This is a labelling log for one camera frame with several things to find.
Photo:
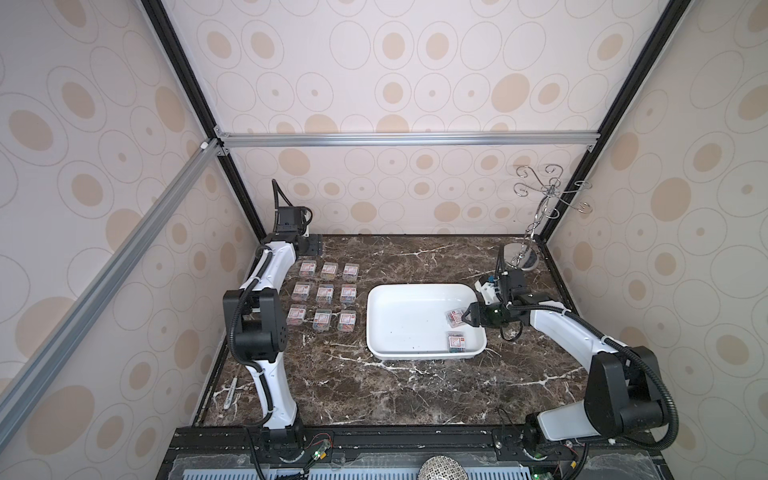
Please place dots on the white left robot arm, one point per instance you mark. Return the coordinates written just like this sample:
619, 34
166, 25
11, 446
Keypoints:
255, 321

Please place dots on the silver wire hook stand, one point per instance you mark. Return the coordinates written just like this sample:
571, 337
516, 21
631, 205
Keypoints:
520, 254

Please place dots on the horizontal aluminium rail back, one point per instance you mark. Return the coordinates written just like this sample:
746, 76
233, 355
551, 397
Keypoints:
452, 138

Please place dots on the metal mesh ball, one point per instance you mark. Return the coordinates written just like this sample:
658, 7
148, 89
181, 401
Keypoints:
442, 468

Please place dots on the diagonal aluminium rail left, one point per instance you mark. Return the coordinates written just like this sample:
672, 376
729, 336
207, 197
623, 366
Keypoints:
47, 362

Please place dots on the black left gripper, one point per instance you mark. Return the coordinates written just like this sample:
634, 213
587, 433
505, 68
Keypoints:
316, 241

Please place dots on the black corner frame post left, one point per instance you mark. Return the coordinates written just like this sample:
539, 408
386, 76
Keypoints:
160, 22

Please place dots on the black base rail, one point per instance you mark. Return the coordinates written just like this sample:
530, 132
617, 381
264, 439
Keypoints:
504, 442

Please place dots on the paper clip box row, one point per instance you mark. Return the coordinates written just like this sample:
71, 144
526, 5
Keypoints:
348, 294
347, 321

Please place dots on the black corner frame post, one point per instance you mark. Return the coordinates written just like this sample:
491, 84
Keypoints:
650, 53
160, 22

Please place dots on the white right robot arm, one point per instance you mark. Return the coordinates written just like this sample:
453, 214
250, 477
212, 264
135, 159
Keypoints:
625, 396

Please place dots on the white plastic storage tray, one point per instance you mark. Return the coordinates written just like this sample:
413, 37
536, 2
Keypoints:
408, 322

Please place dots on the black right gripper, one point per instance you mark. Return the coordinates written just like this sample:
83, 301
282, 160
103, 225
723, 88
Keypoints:
483, 312

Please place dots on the black corner frame post right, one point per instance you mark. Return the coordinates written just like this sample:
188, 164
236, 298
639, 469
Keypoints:
650, 53

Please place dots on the paper clip box front row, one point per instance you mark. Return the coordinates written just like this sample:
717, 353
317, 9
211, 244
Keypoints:
347, 321

